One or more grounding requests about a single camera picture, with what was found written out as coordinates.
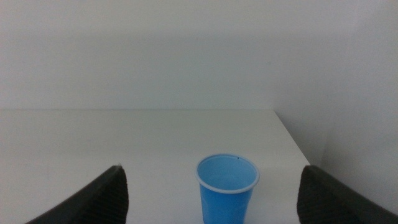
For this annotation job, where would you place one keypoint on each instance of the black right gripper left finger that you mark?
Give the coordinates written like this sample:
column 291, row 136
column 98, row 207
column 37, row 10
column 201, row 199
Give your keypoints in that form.
column 99, row 202

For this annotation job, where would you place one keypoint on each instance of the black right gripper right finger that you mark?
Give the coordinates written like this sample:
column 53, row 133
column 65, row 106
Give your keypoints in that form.
column 326, row 202

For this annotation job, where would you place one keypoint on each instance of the blue plastic cup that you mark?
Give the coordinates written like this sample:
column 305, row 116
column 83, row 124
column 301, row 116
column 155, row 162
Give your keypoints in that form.
column 225, row 199

